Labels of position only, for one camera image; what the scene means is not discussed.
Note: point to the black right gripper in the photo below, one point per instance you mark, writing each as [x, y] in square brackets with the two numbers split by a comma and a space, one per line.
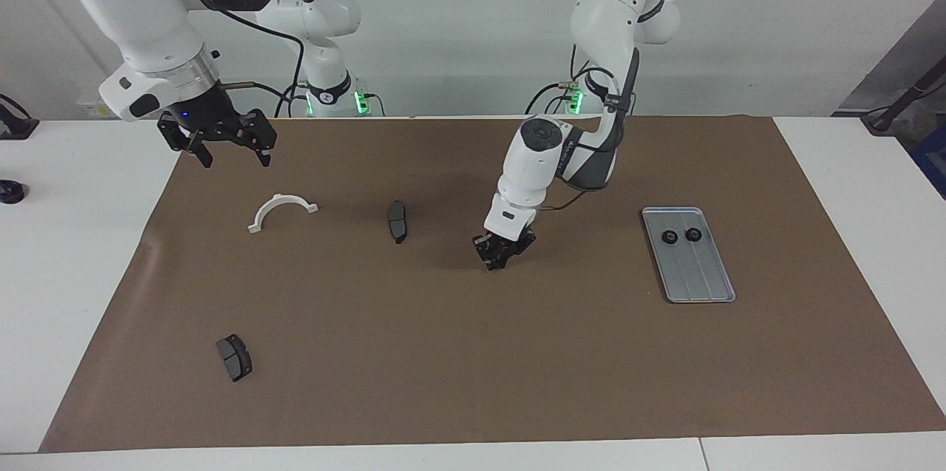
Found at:
[207, 116]

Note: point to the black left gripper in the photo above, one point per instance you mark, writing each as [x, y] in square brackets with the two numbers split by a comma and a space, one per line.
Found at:
[506, 243]

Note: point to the black bearing gear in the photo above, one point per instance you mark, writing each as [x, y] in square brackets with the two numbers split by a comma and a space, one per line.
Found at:
[669, 237]
[693, 234]

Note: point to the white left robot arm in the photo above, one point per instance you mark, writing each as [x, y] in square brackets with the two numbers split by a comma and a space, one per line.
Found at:
[536, 160]

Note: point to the silver metal tray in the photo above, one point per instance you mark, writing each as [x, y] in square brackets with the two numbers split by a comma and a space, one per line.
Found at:
[702, 279]

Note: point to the white semicircular plastic clamp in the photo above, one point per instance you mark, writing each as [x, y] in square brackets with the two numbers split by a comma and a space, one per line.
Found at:
[277, 199]

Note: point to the brown table mat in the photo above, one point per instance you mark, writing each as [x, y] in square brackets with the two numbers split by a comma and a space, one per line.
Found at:
[473, 353]

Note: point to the long grey brake pad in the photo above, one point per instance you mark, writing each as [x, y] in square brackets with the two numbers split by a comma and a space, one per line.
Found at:
[397, 223]

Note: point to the short grey brake pad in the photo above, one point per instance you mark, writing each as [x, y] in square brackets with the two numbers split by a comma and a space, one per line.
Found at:
[235, 358]

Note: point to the black table clamp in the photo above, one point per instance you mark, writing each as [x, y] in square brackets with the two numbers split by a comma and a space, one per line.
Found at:
[15, 125]

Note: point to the black round knob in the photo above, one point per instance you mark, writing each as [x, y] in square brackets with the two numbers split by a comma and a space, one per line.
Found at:
[10, 191]

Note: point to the black stand pole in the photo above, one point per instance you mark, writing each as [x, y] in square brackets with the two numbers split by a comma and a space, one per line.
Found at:
[898, 103]

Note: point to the blue crate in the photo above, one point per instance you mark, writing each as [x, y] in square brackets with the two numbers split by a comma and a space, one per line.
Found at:
[933, 160]

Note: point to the white wall socket box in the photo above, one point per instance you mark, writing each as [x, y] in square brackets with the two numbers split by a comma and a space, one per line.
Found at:
[94, 110]

